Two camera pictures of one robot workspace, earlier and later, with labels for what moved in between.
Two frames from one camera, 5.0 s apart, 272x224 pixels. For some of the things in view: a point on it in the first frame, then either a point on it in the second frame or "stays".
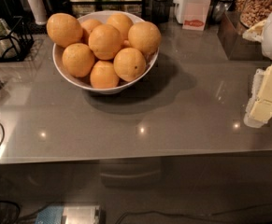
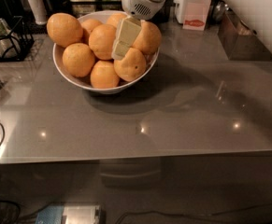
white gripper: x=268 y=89 -> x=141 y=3
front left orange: x=78 y=60 stays
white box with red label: x=192 y=7 stays
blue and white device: x=57 y=214 stays
